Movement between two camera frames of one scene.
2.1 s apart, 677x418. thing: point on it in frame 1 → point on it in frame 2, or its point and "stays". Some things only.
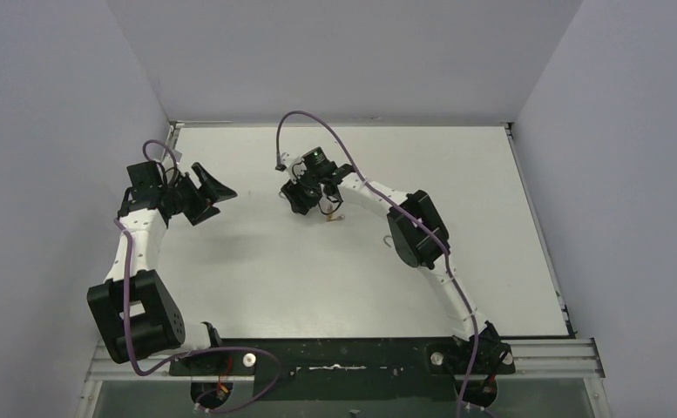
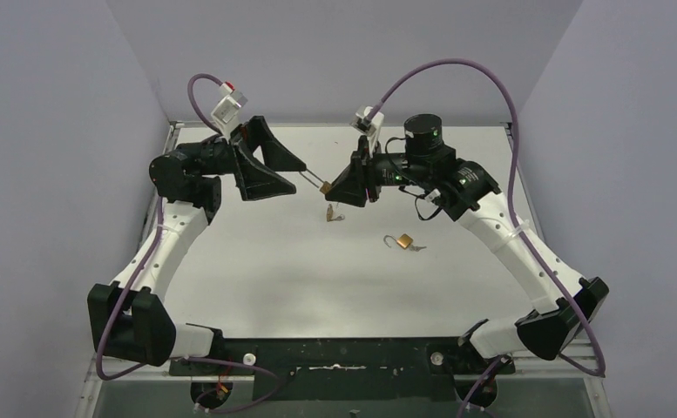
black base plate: (346, 368) stays
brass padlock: (331, 217) stays
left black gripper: (198, 196) → (239, 163)
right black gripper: (293, 192) → (350, 185)
